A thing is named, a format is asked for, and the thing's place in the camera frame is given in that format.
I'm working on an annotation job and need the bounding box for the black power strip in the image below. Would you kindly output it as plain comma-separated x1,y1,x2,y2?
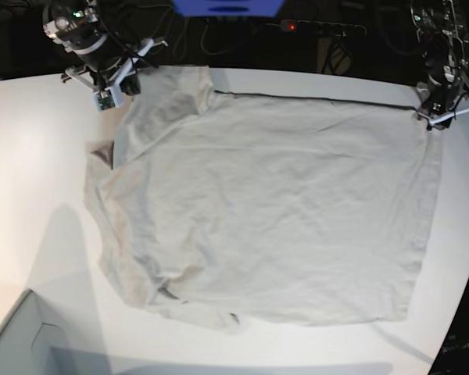
266,19,367,38

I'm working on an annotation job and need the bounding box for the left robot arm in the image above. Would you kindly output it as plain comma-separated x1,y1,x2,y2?
410,1,469,132

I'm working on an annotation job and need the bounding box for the white cable on floor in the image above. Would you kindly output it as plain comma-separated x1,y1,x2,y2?
146,3,259,56

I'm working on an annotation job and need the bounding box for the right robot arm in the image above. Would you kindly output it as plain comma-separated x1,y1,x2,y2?
42,1,167,112

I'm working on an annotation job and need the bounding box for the beige t-shirt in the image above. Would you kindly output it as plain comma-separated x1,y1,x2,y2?
84,67,442,331

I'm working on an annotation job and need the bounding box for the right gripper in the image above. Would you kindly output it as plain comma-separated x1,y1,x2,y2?
61,37,167,112

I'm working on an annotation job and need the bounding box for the blue box at top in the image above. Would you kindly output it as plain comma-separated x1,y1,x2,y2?
172,0,285,17

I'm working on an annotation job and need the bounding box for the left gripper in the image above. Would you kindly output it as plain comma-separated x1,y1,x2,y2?
416,77,469,131

